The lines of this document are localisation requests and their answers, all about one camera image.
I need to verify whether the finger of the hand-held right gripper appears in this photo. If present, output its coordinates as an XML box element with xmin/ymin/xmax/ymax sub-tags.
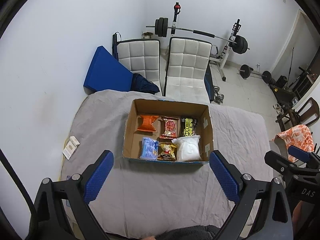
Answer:
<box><xmin>287</xmin><ymin>145</ymin><xmax>320</xmax><ymax>165</ymax></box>
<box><xmin>264</xmin><ymin>150</ymin><xmax>298</xmax><ymax>178</ymax></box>

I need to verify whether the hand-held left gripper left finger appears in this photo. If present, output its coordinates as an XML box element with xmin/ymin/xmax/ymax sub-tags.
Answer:
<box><xmin>31</xmin><ymin>150</ymin><xmax>115</xmax><ymax>240</ymax></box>

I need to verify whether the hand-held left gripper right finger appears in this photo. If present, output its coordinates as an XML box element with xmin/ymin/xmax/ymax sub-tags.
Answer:
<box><xmin>209</xmin><ymin>150</ymin><xmax>293</xmax><ymax>240</ymax></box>

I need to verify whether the cardboard box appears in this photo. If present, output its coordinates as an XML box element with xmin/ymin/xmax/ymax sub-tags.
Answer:
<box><xmin>122</xmin><ymin>99</ymin><xmax>215</xmax><ymax>168</ymax></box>

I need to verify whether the white soft bag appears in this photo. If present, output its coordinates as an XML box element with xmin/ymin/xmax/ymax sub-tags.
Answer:
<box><xmin>171</xmin><ymin>135</ymin><xmax>202</xmax><ymax>162</ymax></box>

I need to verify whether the blue clear snack packet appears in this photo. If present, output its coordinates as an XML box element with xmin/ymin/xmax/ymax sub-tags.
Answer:
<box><xmin>140</xmin><ymin>137</ymin><xmax>160</xmax><ymax>160</ymax></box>

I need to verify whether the black wipes packet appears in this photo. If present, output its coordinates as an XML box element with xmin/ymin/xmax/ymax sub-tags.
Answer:
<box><xmin>180</xmin><ymin>117</ymin><xmax>199</xmax><ymax>138</ymax></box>

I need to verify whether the gold snack packet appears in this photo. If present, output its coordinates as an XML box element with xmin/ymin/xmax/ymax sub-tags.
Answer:
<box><xmin>157</xmin><ymin>142</ymin><xmax>178</xmax><ymax>161</ymax></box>

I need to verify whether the orange snack packet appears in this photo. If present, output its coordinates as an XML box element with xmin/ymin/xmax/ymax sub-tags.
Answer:
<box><xmin>135</xmin><ymin>114</ymin><xmax>160</xmax><ymax>133</ymax></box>

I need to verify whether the red snack packet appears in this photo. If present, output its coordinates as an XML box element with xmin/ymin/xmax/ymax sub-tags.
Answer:
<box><xmin>159</xmin><ymin>116</ymin><xmax>181</xmax><ymax>139</ymax></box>

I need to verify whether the person's right forearm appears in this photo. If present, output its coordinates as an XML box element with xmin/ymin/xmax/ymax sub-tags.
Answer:
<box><xmin>292</xmin><ymin>202</ymin><xmax>320</xmax><ymax>240</ymax></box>

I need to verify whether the orange floral towel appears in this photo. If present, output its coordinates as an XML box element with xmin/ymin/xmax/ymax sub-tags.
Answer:
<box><xmin>272</xmin><ymin>124</ymin><xmax>314</xmax><ymax>162</ymax></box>

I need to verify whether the flat white box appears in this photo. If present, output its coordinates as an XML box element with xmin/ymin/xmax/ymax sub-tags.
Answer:
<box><xmin>62</xmin><ymin>141</ymin><xmax>78</xmax><ymax>160</ymax></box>

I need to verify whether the brown wooden chair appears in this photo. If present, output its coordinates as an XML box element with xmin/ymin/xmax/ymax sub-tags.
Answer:
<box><xmin>276</xmin><ymin>97</ymin><xmax>320</xmax><ymax>130</ymax></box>

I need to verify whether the grey table cloth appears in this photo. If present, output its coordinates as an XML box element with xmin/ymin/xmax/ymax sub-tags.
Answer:
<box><xmin>60</xmin><ymin>89</ymin><xmax>274</xmax><ymax>237</ymax></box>

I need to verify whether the person's dark fleece clothing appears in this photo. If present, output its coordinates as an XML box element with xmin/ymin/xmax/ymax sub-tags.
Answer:
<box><xmin>150</xmin><ymin>225</ymin><xmax>225</xmax><ymax>240</ymax></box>

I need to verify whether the black exercise machine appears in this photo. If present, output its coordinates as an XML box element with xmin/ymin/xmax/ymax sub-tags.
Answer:
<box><xmin>269</xmin><ymin>65</ymin><xmax>315</xmax><ymax>103</ymax></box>

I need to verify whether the black speaker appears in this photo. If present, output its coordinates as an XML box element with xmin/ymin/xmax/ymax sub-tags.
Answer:
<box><xmin>275</xmin><ymin>76</ymin><xmax>288</xmax><ymax>88</ymax></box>

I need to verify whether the short barbell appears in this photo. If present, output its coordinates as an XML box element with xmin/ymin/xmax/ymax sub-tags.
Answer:
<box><xmin>237</xmin><ymin>64</ymin><xmax>272</xmax><ymax>83</ymax></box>

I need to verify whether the dark blue jacket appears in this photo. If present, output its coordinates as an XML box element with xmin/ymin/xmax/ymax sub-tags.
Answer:
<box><xmin>130</xmin><ymin>73</ymin><xmax>160</xmax><ymax>95</ymax></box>

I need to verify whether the blue foam mat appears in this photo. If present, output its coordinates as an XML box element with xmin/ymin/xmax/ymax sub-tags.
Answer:
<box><xmin>83</xmin><ymin>45</ymin><xmax>134</xmax><ymax>92</ymax></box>

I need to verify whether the white weight bench rack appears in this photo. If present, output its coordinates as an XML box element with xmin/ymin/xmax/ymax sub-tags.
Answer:
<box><xmin>171</xmin><ymin>2</ymin><xmax>243</xmax><ymax>82</ymax></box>

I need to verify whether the white padded chair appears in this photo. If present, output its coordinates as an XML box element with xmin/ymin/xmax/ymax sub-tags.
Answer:
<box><xmin>162</xmin><ymin>37</ymin><xmax>213</xmax><ymax>104</ymax></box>
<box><xmin>116</xmin><ymin>39</ymin><xmax>162</xmax><ymax>94</ymax></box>

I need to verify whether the long barbell with black plates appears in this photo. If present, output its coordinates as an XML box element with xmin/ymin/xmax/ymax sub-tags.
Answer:
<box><xmin>146</xmin><ymin>17</ymin><xmax>250</xmax><ymax>55</ymax></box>

